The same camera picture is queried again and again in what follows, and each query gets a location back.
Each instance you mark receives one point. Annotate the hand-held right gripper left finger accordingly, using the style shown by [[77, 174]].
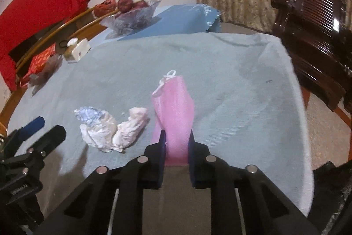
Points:
[[162, 152]]

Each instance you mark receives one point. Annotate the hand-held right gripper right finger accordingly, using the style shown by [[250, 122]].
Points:
[[192, 158]]

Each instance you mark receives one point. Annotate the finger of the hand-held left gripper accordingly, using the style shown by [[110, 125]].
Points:
[[52, 137], [34, 125]]

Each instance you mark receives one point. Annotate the pink plastic piece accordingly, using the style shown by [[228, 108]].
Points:
[[173, 113]]

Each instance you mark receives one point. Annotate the black trash bin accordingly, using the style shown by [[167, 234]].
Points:
[[332, 196]]

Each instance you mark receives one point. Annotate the crumpled white plastic bag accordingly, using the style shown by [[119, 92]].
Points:
[[132, 122]]

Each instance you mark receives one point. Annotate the crumpled tissue with blue print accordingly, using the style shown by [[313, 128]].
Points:
[[96, 130]]

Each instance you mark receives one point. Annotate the red patterned packet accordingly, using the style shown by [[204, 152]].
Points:
[[41, 60]]

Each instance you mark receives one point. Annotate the grey tablecloth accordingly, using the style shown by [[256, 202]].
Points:
[[233, 86]]

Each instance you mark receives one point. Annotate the small white tissue box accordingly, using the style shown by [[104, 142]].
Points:
[[77, 50]]

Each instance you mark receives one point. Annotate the light brown wooden chair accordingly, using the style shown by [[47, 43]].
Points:
[[55, 34]]

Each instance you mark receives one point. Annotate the red cloth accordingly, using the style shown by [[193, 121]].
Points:
[[35, 12]]

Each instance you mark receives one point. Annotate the reddish wooden table leg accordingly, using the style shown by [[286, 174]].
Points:
[[305, 98]]

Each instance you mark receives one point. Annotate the blue plastic table cover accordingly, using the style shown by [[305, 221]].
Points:
[[178, 20]]

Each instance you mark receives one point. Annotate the glass fruit bowl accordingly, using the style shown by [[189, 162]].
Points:
[[132, 19]]

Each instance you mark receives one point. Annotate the red mesh bag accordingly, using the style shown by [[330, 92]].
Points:
[[106, 7]]

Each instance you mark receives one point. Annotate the large dark red apple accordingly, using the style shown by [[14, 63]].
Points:
[[125, 3]]

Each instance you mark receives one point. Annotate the dark wooden armchair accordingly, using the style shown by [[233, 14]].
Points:
[[316, 31]]

